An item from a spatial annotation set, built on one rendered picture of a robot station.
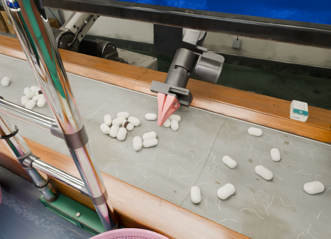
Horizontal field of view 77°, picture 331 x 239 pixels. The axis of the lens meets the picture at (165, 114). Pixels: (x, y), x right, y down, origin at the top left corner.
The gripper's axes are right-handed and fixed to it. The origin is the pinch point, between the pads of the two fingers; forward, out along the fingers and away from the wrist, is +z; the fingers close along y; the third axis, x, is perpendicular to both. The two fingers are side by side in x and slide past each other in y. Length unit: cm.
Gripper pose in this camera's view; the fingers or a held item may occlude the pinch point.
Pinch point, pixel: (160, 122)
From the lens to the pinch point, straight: 52.2
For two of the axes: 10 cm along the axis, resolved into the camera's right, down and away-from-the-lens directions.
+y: 9.0, 2.9, -3.2
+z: -3.5, 9.2, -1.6
